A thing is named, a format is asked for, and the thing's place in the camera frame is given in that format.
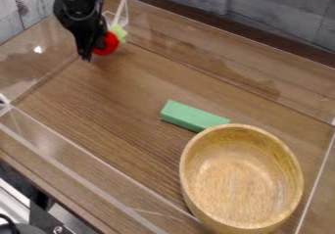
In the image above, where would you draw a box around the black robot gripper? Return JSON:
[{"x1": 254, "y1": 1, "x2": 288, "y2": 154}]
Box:
[{"x1": 53, "y1": 0, "x2": 106, "y2": 62}]

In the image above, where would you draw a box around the red plush strawberry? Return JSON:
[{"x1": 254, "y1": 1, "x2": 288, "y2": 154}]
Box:
[{"x1": 92, "y1": 24, "x2": 126, "y2": 56}]

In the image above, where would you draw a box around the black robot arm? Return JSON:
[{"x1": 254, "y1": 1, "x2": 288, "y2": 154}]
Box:
[{"x1": 52, "y1": 0, "x2": 106, "y2": 62}]

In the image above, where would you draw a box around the green foam block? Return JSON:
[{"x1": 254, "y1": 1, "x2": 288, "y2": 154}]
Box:
[{"x1": 160, "y1": 100, "x2": 230, "y2": 132}]

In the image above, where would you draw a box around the wooden bowl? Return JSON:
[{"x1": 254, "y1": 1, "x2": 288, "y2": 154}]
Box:
[{"x1": 178, "y1": 123, "x2": 302, "y2": 234}]

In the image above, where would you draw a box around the clear acrylic corner bracket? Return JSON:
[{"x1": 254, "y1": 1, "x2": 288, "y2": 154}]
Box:
[{"x1": 101, "y1": 0, "x2": 128, "y2": 29}]

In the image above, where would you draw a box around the clear acrylic enclosure wall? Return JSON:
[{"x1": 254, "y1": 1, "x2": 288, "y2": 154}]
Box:
[{"x1": 0, "y1": 105, "x2": 209, "y2": 234}]

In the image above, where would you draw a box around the black metal mount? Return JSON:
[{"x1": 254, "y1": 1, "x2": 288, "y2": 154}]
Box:
[{"x1": 29, "y1": 202, "x2": 66, "y2": 234}]

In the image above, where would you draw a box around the black cable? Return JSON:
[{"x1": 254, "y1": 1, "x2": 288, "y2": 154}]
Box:
[{"x1": 0, "y1": 212, "x2": 21, "y2": 234}]

